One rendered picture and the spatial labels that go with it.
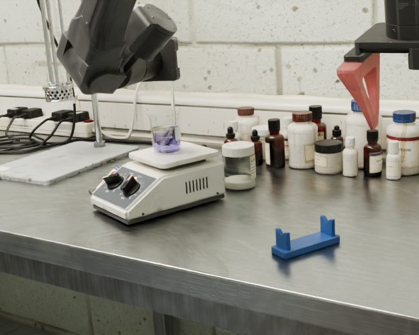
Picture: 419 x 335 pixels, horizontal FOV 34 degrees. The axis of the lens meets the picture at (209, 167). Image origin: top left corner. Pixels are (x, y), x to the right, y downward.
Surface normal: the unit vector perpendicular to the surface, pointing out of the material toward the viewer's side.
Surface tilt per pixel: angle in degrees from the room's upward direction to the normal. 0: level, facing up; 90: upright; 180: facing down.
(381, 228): 0
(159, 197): 90
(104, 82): 133
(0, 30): 90
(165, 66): 90
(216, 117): 90
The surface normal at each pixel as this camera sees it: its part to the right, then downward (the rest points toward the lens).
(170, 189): 0.59, 0.18
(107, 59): 0.61, 0.74
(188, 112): -0.55, 0.26
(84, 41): -0.74, 0.30
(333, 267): -0.07, -0.96
